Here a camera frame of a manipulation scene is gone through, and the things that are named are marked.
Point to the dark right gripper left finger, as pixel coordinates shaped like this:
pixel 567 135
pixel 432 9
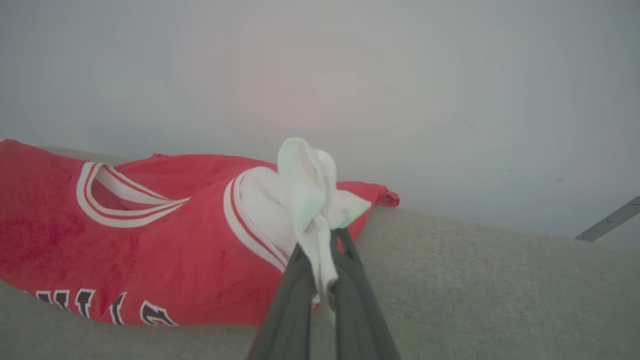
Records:
pixel 287 320

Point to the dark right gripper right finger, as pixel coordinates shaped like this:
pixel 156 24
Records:
pixel 360 310

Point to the red and white basketball jersey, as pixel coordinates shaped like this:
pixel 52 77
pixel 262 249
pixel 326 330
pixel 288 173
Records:
pixel 175 260

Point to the grey-green fabric sofa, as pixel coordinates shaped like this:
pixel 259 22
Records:
pixel 500 300

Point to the grey metal wall bar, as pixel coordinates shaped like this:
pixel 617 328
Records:
pixel 610 220

